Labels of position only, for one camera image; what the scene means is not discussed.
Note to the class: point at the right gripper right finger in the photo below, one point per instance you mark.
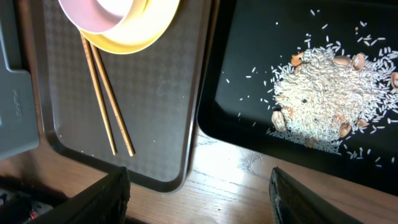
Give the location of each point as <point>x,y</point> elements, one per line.
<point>292,202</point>

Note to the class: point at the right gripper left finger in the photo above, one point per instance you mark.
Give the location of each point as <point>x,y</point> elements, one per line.
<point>103,202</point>

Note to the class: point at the rice and nutshell pile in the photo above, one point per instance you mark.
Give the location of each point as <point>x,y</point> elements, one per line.
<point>321,95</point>

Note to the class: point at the grey plastic dishwasher rack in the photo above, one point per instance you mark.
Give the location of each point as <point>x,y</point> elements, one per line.
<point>19,131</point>

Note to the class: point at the black waste tray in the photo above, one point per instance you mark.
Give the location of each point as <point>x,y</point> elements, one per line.
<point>254,37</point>

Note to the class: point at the right wooden chopstick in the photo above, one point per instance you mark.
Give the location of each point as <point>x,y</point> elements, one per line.
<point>113,101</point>

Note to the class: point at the wooden chopstick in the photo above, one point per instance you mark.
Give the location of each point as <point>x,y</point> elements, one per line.
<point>98,92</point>
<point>113,101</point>

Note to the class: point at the dark brown serving tray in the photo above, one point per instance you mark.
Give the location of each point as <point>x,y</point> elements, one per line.
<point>156,89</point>

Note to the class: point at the left wooden chopstick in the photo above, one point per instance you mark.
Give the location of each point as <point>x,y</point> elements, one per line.
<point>98,92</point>

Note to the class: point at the yellow plate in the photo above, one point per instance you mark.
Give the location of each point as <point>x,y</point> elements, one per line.
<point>139,33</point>

